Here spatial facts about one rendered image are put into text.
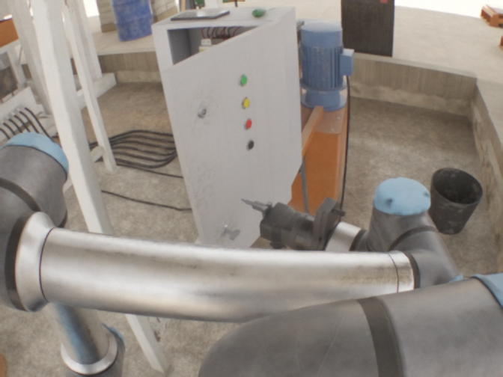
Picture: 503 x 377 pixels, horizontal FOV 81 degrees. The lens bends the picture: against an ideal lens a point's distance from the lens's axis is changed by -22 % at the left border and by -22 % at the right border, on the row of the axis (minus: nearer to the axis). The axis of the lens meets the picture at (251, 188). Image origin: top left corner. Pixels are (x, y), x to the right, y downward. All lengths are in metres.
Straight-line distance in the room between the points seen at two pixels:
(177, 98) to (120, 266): 0.40
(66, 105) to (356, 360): 0.88
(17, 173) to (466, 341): 0.47
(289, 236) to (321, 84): 1.21
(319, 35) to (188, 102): 1.10
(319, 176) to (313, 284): 1.46
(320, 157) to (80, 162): 1.14
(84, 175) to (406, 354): 0.93
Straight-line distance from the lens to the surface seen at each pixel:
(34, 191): 0.47
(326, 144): 1.71
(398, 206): 0.52
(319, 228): 0.63
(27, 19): 3.85
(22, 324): 2.16
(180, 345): 1.68
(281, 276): 0.37
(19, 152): 0.51
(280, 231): 0.69
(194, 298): 0.36
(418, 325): 0.21
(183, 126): 0.71
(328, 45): 1.73
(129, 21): 5.27
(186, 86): 0.69
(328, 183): 1.84
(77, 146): 0.99
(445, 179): 2.23
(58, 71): 0.94
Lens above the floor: 1.46
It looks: 39 degrees down
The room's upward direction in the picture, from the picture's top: 7 degrees counter-clockwise
